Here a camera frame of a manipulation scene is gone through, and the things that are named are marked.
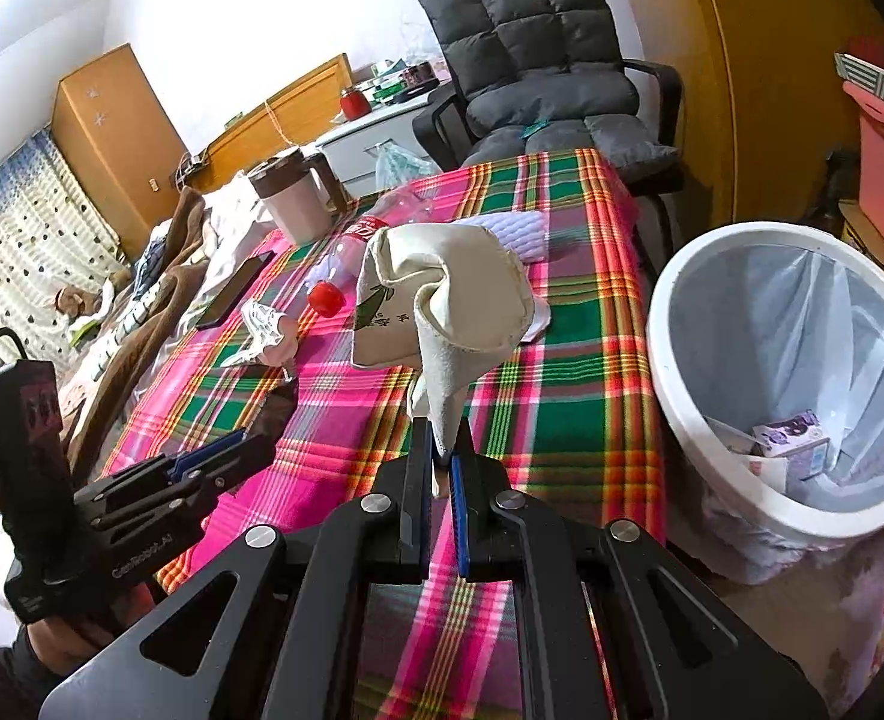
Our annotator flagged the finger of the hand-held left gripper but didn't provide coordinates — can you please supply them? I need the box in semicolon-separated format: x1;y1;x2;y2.
74;429;249;520
92;439;278;545

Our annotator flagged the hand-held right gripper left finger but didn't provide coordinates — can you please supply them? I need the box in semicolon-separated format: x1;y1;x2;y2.
40;416;435;720

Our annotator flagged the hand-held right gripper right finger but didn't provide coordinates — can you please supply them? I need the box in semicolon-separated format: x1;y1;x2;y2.
448;420;810;720

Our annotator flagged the cream canvas tote bag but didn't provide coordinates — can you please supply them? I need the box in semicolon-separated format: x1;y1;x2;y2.
350;223;552;458

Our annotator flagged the white trash bin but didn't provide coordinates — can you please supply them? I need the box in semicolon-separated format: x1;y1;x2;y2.
646;221;884;541

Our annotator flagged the white foam net sleeve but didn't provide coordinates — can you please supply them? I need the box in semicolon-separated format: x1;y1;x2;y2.
475;210;550;265

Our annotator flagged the purple drink carton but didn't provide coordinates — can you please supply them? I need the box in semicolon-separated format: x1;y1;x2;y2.
751;411;831;482

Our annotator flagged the person's left hand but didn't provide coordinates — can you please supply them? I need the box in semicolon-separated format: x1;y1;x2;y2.
20;589;159;680

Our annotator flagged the crumpled patterned paper wrapper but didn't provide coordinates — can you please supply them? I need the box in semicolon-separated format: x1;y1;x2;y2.
220;298;298;368

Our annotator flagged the brown plush toy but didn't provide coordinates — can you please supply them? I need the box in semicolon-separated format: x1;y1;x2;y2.
55;285;109;317

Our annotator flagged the brown blanket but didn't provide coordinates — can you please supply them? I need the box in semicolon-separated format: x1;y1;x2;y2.
67;187;221;466

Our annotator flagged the black phone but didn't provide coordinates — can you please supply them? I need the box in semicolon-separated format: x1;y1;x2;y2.
194;250;278;331

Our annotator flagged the plaid tablecloth table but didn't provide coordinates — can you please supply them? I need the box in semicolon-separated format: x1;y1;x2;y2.
100;148;668;720

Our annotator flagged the dotted curtain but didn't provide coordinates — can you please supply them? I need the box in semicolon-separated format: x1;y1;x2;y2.
0;133;124;368

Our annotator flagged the clear plastic bottle red cap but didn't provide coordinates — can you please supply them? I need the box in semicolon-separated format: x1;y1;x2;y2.
305;184;458;318

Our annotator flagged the wooden cabinet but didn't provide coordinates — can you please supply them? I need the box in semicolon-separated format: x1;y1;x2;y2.
52;43;188;248

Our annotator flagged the clear plastic bag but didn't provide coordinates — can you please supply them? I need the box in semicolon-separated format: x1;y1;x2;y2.
374;141;443;192

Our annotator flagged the white nightstand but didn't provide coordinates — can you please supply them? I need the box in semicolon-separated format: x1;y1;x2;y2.
314;86;458;185

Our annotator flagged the wooden bed headboard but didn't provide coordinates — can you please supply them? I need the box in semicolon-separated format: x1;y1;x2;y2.
187;54;353;192

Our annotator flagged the white plastic bin liner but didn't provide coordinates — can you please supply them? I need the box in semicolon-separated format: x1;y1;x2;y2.
682;244;884;586

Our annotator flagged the green box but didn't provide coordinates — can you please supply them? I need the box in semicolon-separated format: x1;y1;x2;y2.
370;60;413;102

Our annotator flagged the grey padded chair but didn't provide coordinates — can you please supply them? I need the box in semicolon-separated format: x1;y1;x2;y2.
412;0;687;241

